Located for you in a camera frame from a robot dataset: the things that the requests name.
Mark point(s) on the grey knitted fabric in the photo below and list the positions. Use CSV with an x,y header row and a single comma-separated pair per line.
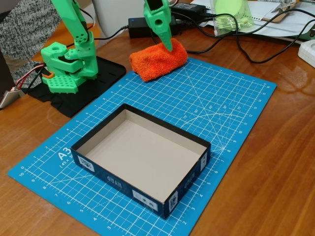
x,y
24,29

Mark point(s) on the blue A3 cutting mat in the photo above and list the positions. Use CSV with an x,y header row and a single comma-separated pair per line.
x,y
221,98

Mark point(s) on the white paper sheets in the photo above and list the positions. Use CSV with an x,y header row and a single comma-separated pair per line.
x,y
278,29

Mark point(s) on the large black power adapter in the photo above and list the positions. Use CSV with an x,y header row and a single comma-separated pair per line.
x,y
137,27

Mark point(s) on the silver controller board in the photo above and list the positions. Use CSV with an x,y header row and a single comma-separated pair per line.
x,y
8,98

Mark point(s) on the brown clipboard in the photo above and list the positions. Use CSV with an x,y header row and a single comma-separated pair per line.
x,y
276,18

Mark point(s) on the orange plastic clip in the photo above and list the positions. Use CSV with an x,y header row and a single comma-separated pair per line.
x,y
48,75

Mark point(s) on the green transparent plastic bag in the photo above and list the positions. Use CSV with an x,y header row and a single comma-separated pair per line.
x,y
231,17

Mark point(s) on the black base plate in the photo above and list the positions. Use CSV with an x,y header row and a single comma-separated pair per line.
x,y
108,71

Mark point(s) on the slim black power adapter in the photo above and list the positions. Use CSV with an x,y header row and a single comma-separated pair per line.
x,y
189,7

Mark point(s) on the orange fluffy towel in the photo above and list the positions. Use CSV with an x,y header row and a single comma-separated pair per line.
x,y
157,61

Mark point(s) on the white moulded foam block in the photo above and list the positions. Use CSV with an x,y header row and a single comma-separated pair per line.
x,y
307,52

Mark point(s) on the dark blue cardboard box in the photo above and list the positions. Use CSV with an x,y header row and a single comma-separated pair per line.
x,y
140,152

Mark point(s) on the green 3D-printed robot arm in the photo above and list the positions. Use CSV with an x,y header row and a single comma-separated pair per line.
x,y
69,61

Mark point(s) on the metal clipboard clip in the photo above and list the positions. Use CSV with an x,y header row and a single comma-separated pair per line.
x,y
283,6

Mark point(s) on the green gripper with motor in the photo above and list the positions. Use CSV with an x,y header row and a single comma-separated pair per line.
x,y
158,24

